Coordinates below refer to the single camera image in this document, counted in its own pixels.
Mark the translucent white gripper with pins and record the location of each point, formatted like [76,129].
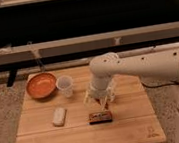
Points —
[99,88]

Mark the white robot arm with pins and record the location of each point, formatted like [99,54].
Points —
[163,64]

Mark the orange ceramic bowl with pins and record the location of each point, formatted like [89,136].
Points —
[41,85]

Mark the dark rectangular snack box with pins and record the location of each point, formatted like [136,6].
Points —
[100,117]

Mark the clear plastic cup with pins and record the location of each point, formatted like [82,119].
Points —
[65,85]

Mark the white rectangular bar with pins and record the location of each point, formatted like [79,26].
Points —
[59,117]

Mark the wooden folding table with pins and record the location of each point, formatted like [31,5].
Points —
[134,120]

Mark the black table leg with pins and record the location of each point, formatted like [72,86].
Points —
[11,78]

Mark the grey window ledge rail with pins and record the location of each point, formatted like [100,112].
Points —
[114,39]

